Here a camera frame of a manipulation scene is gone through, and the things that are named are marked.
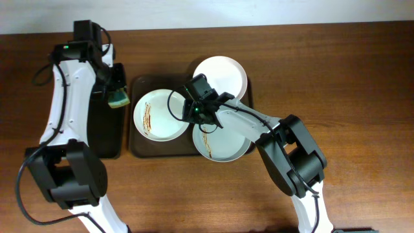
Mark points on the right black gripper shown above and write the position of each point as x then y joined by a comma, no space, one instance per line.
189,111

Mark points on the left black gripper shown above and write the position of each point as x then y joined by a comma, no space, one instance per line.
114,81

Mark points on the green yellow sponge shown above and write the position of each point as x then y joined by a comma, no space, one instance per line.
118,98

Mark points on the white plate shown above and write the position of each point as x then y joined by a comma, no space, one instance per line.
152,117

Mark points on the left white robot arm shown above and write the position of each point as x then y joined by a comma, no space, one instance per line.
85,126

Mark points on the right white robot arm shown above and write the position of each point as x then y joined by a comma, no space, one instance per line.
291,156

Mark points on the brown serving tray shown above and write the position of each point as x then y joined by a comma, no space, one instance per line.
144,148

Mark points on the light blue dirty plate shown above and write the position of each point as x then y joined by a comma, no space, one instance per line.
219,145

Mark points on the pink dirty plate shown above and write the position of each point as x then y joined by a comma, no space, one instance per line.
224,74

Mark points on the black small tray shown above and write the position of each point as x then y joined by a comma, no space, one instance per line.
104,127

